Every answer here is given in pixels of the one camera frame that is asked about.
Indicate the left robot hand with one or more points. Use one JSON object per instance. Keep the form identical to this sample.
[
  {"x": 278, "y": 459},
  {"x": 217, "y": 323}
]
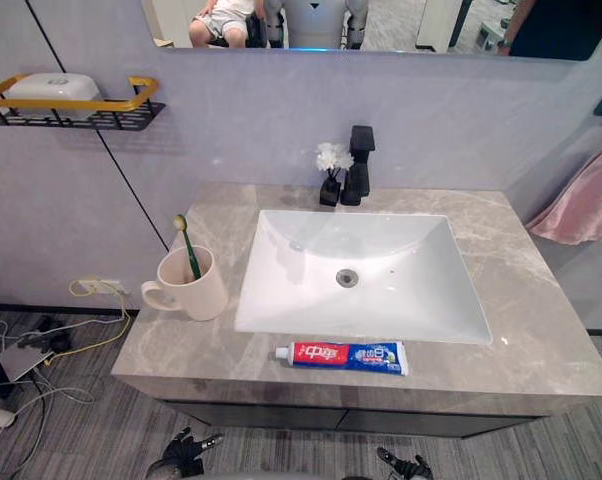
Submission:
[{"x": 180, "y": 452}]

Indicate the metal sink drain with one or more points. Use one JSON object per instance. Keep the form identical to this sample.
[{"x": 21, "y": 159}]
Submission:
[{"x": 346, "y": 276}]

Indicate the black faucet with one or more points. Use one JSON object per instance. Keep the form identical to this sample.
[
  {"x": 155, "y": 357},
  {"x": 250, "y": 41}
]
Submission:
[{"x": 358, "y": 167}]

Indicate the beige ceramic mug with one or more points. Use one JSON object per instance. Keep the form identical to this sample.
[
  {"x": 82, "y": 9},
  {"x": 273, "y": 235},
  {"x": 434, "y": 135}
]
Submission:
[{"x": 191, "y": 292}]

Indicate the wall mirror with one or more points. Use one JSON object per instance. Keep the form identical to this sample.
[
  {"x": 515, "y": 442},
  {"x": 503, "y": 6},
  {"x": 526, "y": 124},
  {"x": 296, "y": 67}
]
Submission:
[{"x": 381, "y": 25}]

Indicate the black gold wall shelf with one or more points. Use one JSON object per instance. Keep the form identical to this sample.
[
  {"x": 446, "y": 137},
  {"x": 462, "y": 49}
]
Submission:
[{"x": 76, "y": 112}]

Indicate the green toothbrush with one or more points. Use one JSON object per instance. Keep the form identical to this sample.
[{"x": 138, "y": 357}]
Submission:
[{"x": 189, "y": 250}]

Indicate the white wall socket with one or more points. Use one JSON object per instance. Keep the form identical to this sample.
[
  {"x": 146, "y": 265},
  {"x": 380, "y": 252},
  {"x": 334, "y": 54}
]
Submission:
[{"x": 103, "y": 286}]

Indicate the white rectangular sink basin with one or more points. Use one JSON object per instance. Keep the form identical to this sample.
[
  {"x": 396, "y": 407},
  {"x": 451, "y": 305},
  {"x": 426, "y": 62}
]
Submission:
[{"x": 366, "y": 280}]

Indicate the red blue toothpaste tube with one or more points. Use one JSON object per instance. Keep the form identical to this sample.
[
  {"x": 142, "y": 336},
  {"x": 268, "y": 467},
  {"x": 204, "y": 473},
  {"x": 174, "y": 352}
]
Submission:
[{"x": 351, "y": 356}]

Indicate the black adapter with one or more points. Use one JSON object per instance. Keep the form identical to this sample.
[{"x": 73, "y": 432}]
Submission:
[{"x": 51, "y": 332}]

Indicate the white plastic box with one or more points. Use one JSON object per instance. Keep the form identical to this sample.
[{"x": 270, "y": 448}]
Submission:
[{"x": 51, "y": 92}]

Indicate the pink towel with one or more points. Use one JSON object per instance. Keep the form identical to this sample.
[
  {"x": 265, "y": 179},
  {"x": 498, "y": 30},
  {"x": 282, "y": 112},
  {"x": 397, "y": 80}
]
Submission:
[{"x": 583, "y": 200}]

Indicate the grey marble vanity cabinet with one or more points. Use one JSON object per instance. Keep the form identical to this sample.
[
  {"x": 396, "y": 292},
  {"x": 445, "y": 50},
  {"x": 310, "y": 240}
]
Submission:
[{"x": 366, "y": 380}]

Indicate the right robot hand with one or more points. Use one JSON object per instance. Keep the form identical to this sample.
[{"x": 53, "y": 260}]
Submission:
[{"x": 409, "y": 465}]

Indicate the black vase white flowers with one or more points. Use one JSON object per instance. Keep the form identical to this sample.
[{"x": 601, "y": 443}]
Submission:
[{"x": 332, "y": 172}]

